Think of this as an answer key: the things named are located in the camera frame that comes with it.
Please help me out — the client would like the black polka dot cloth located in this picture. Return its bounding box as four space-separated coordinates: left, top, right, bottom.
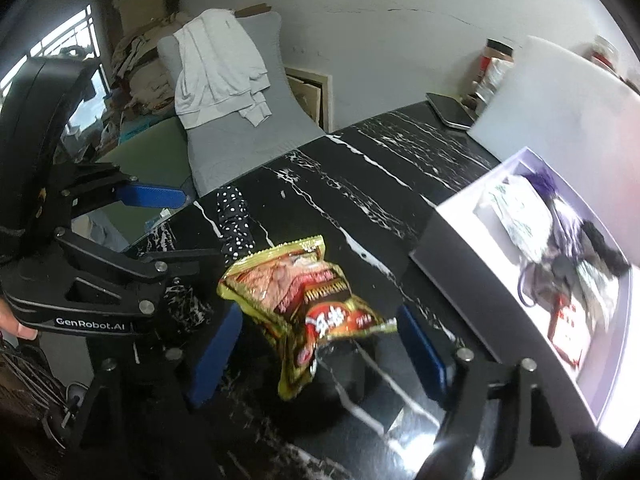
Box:
162 185 256 333

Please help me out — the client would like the yellow and red snack packet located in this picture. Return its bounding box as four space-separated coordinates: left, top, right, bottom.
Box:
217 234 398 401

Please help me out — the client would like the white gift box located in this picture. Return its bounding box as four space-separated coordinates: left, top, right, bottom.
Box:
409 146 640 448

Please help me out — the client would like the wooden picture frame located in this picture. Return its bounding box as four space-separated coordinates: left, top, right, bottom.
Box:
285 66 333 133

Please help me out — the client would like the white printed snack packet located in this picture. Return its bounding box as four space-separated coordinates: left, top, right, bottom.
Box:
475 175 556 263

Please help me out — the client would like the window railing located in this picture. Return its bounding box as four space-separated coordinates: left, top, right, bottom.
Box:
0 5 108 111

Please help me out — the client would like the pale printed snack packet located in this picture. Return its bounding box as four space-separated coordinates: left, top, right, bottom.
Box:
575 260 621 331

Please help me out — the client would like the green mattress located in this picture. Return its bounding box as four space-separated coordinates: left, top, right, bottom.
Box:
95 117 193 241

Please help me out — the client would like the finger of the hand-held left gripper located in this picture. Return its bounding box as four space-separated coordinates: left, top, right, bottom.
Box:
52 227 224 313
45 165 190 221

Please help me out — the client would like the white shirt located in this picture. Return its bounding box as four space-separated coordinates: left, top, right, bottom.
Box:
172 8 273 128

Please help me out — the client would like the person's left hand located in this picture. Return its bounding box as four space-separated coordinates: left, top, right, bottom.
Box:
0 296 39 342

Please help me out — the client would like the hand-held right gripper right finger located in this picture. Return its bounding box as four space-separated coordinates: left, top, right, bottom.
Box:
397 305 576 480

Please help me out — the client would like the red and white snack packet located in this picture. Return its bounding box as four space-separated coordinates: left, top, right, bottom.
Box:
547 292 601 368

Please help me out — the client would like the metal wire rack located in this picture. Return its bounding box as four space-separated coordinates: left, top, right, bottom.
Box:
0 340 66 411

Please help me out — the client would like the purple tassel ornament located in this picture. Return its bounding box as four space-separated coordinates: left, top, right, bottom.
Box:
517 166 586 308

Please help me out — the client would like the black fuzzy item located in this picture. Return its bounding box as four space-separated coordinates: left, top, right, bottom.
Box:
580 220 631 278

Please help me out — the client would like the pile of cardboard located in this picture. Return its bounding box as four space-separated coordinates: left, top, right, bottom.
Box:
102 0 201 121

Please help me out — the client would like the clear plastic food jar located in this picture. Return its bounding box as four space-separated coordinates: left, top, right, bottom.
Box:
475 38 516 111

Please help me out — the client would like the grey chair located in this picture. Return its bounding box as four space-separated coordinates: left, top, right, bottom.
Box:
157 10 328 198

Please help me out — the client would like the reddish plastic jar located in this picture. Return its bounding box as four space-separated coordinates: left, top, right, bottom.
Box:
590 35 623 81

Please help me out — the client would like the black smartphone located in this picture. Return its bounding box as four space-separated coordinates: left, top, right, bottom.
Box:
425 92 477 131

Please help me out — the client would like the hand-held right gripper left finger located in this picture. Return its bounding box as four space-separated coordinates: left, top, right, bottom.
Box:
65 305 244 480

